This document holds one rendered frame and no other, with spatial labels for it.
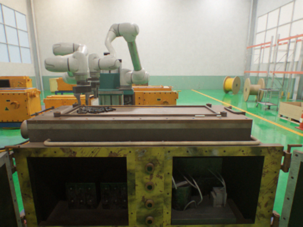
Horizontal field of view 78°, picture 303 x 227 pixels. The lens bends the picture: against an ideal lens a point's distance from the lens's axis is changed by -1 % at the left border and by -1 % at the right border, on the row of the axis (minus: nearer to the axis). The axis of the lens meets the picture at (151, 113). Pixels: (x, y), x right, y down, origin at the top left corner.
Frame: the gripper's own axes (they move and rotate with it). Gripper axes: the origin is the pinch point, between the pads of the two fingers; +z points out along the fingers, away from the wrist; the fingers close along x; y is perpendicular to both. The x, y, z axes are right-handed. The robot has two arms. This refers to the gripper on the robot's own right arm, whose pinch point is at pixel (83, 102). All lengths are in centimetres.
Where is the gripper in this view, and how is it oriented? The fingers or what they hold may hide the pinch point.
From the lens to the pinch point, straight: 155.1
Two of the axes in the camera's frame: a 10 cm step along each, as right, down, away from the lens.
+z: 0.0, 9.7, 2.2
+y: -7.2, -1.6, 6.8
